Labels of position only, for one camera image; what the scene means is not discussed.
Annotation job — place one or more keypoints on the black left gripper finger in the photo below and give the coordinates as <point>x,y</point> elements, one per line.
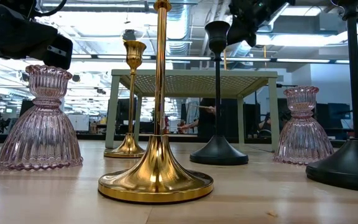
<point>59,53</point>

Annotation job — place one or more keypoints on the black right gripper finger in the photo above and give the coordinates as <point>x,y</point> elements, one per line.
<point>242,31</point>

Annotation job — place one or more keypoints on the pink ribbed glass candle holder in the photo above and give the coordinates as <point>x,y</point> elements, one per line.
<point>42,133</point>
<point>303,137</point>

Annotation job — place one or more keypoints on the gold metal candlestick holder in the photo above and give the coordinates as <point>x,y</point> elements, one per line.
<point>129,148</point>
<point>155,174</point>

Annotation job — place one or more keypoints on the black metal candlestick holder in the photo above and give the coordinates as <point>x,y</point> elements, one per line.
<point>353,165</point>
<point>217,152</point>

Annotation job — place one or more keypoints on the green perforated metal shelf riser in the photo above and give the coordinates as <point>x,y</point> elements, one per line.
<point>197,74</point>

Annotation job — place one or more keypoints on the dark computer monitor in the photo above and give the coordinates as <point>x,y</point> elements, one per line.
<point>124,110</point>

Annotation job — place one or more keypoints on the person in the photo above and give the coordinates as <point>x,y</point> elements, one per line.
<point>207,121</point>
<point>265,126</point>

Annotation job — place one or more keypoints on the silver ventilation duct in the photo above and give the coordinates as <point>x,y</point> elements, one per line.
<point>179,25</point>

